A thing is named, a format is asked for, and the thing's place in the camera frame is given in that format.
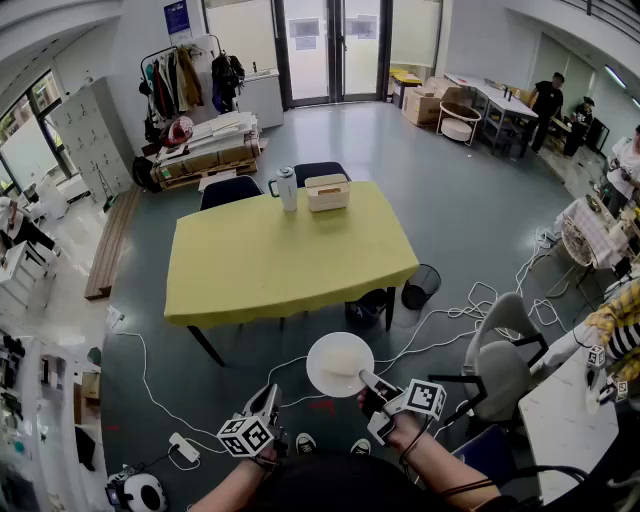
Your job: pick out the white power strip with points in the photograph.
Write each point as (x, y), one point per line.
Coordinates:
(184, 447)
(115, 316)

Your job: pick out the black round bag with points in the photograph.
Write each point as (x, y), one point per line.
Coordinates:
(145, 175)

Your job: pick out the white desk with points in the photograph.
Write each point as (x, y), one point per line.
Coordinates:
(560, 425)

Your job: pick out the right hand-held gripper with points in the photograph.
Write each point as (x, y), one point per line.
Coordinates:
(425, 397)

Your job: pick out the person's left black sneaker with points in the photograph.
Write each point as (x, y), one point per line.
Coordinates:
(306, 444)

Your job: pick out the stack of white boards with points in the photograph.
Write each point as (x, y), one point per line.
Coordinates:
(215, 145)

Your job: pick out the checked-cloth table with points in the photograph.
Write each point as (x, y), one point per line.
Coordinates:
(595, 230)

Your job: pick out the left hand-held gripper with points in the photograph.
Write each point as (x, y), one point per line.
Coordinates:
(247, 437)

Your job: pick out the round wicker tray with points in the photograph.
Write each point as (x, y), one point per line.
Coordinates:
(577, 242)

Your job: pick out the black hanging bag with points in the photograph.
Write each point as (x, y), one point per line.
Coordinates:
(227, 75)

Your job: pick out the grey locker cabinet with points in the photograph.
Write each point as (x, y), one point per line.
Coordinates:
(90, 140)

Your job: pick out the person's black shirt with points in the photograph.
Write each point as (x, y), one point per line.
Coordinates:
(340, 487)

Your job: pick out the white round plate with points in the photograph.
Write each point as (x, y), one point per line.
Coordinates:
(325, 382)

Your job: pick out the thin black wristband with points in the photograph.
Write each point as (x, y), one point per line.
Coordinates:
(465, 486)

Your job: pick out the dark blue bag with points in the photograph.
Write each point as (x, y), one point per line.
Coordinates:
(367, 310)

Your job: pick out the cream utensil holder box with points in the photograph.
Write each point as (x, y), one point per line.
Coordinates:
(327, 197)

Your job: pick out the blue wall poster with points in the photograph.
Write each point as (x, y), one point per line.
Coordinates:
(177, 20)

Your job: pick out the person's left forearm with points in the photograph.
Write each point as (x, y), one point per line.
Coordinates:
(225, 490)

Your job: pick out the yellow covered table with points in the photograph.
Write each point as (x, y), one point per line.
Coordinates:
(280, 260)

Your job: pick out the black bin yellow lid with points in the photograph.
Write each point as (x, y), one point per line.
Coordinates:
(402, 82)

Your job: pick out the dark blue chair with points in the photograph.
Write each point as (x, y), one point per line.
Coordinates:
(227, 192)
(320, 170)

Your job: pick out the white storage shelf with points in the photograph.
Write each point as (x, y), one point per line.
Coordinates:
(50, 400)

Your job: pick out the black mesh waste bin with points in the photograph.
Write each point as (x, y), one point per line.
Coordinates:
(422, 285)

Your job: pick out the person's black sneaker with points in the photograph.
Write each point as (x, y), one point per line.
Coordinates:
(361, 447)
(306, 444)

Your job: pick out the blue office chair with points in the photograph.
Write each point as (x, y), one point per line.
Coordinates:
(485, 450)

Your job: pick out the red and white helmet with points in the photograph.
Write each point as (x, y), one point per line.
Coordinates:
(180, 131)

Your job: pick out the long white work table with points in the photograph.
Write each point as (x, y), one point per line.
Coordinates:
(505, 105)

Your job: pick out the large cardboard box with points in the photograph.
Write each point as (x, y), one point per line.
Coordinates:
(422, 105)

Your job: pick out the grey office chair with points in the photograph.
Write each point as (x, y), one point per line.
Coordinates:
(495, 370)

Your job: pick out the person's right forearm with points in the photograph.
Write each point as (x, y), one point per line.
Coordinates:
(440, 472)

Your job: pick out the round white side table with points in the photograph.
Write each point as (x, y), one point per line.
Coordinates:
(457, 129)

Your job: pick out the clothes rack with jackets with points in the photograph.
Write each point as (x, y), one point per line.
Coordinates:
(172, 85)

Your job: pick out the person's right black sneaker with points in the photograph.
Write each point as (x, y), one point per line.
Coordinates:
(361, 447)

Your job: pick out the black balcony railing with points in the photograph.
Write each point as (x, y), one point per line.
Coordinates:
(610, 12)

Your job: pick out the brown wooden planks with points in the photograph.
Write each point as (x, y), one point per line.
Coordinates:
(107, 250)

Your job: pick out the glass double door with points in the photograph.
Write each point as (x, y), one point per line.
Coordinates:
(325, 50)

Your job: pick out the white chest freezer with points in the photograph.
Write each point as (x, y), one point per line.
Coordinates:
(262, 100)

